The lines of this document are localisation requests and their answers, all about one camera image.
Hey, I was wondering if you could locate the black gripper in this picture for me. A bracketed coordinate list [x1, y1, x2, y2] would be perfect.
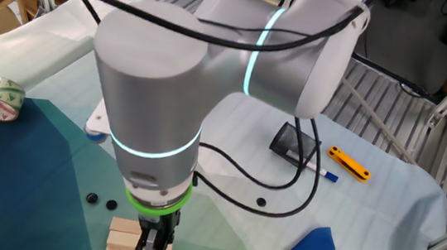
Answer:
[135, 207, 181, 250]

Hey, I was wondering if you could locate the black mesh pen cup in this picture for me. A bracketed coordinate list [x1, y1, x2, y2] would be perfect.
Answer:
[267, 119, 325, 173]

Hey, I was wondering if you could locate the white marker blue cap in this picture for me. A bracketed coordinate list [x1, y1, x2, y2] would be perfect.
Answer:
[283, 148, 342, 184]

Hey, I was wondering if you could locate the blue green white tablecloth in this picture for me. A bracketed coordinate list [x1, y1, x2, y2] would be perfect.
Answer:
[0, 0, 447, 250]

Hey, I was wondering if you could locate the orange folding tool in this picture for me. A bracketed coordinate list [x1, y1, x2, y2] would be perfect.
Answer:
[324, 144, 375, 185]

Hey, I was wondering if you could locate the green white small box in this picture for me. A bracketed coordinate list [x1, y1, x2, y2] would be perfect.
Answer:
[0, 76, 28, 125]

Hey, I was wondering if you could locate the green flange ring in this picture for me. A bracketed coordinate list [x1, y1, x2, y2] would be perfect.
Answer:
[122, 179, 195, 222]

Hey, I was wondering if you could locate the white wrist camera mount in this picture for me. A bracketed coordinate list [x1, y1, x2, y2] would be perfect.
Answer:
[82, 97, 115, 147]

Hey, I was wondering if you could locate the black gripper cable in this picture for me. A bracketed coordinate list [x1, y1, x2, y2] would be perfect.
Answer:
[189, 105, 328, 223]
[195, 105, 312, 193]

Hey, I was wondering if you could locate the beige hose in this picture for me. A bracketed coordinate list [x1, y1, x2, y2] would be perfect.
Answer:
[330, 72, 428, 166]

